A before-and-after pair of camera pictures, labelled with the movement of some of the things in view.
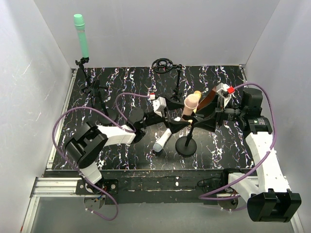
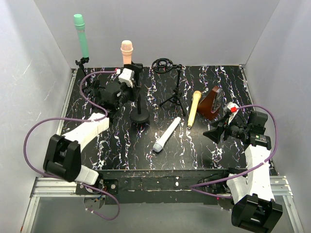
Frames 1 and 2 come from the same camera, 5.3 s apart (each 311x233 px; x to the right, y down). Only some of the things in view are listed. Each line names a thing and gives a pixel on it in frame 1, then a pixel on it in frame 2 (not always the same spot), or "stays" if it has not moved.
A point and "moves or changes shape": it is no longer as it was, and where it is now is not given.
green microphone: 79,24 stays
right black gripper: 217,112 to 225,130
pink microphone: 191,103 to 127,49
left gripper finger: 172,105 to 137,68
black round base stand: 186,146 moves or changes shape
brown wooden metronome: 209,105 stays
